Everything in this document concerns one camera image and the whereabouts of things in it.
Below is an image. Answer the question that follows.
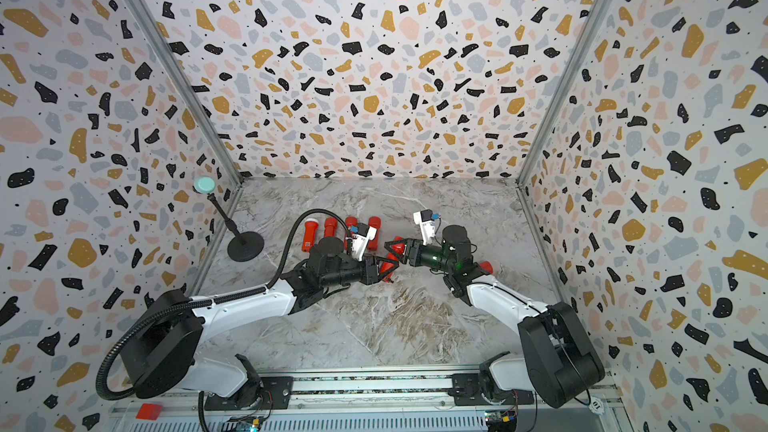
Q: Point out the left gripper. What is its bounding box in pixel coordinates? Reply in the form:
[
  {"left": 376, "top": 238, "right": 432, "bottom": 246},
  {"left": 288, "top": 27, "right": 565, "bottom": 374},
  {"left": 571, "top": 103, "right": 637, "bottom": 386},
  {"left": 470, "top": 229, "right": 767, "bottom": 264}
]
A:
[{"left": 324, "top": 253, "right": 403, "bottom": 291}]

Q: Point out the red flashlight white rim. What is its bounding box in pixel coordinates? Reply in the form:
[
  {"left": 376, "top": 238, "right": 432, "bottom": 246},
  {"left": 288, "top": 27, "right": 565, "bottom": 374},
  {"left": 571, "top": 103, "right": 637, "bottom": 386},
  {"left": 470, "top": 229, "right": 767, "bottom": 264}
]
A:
[{"left": 302, "top": 218, "right": 319, "bottom": 252}]

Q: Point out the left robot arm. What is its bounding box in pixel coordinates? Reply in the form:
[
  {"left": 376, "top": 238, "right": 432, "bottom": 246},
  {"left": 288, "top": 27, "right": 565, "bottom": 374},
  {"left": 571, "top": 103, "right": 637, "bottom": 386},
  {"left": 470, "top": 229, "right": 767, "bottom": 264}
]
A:
[{"left": 95, "top": 237, "right": 397, "bottom": 408}]

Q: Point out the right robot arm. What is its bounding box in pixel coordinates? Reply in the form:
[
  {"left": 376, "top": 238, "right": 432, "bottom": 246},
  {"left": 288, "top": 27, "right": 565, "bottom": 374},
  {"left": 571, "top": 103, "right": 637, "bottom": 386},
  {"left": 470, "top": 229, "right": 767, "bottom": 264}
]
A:
[{"left": 385, "top": 225, "right": 606, "bottom": 408}]

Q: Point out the microphone stand green head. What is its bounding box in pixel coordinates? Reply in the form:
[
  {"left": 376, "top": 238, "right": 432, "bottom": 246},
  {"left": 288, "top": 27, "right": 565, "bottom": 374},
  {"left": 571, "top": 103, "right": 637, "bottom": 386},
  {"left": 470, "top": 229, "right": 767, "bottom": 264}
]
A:
[{"left": 194, "top": 176, "right": 264, "bottom": 262}]

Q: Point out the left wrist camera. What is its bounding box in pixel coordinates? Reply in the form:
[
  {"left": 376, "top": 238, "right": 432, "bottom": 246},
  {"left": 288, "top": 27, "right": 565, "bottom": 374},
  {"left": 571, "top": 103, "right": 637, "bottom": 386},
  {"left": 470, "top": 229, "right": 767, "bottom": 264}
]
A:
[{"left": 348, "top": 223, "right": 371, "bottom": 261}]

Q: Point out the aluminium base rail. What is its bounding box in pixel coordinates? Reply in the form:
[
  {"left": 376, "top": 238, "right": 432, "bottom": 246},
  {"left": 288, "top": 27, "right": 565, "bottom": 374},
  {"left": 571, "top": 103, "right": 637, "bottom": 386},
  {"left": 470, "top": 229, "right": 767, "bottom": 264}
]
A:
[{"left": 104, "top": 366, "right": 633, "bottom": 431}]

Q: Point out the red block on rail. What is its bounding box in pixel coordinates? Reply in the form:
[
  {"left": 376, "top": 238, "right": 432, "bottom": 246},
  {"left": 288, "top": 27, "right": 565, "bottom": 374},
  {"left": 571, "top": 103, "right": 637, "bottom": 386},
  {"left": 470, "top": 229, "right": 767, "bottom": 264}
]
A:
[{"left": 135, "top": 403, "right": 163, "bottom": 421}]

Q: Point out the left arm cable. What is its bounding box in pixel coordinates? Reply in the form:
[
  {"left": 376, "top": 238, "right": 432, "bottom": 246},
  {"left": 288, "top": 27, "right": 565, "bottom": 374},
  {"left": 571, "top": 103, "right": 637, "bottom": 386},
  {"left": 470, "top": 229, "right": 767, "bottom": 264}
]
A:
[{"left": 95, "top": 208, "right": 355, "bottom": 402}]

